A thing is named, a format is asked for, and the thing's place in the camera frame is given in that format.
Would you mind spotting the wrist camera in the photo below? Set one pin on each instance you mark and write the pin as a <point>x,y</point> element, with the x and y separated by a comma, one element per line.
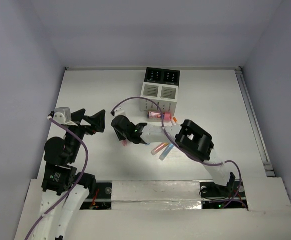
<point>119,111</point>
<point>61,115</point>

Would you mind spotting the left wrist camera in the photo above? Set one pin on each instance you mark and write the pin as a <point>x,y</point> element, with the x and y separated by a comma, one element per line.
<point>61,115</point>

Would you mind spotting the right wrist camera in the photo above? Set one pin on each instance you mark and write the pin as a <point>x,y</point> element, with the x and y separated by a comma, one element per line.
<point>119,111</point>

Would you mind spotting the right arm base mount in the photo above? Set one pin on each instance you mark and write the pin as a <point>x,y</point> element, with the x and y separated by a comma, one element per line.
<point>219,197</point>

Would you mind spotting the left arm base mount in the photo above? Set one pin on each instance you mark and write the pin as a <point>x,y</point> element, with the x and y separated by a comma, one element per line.
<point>101,199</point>

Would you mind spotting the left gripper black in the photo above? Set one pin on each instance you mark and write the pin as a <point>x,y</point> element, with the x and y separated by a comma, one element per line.
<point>80,125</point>

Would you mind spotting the foil covered front board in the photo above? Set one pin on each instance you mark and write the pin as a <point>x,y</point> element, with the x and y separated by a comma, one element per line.
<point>157,195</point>

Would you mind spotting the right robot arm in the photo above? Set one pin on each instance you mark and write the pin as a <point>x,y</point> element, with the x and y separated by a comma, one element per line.
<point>190,139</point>

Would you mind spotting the pink capped tube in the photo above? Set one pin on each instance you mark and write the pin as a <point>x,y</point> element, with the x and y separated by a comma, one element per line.
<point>158,116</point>

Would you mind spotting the black organizer container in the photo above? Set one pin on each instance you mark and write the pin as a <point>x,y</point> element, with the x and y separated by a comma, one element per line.
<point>162,76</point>

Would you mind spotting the right aluminium rail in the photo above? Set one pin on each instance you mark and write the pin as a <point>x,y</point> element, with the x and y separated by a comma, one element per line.
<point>268,167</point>

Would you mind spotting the white organizer container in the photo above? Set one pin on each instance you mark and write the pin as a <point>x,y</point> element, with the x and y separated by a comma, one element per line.
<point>166,96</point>

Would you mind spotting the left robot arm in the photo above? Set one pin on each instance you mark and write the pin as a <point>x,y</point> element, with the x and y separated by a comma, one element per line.
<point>64,189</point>

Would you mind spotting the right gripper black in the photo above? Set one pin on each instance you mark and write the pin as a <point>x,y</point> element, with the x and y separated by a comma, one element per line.
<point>124,137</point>

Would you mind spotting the orange pink glue stick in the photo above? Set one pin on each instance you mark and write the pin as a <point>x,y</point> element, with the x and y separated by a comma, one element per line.
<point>159,148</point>

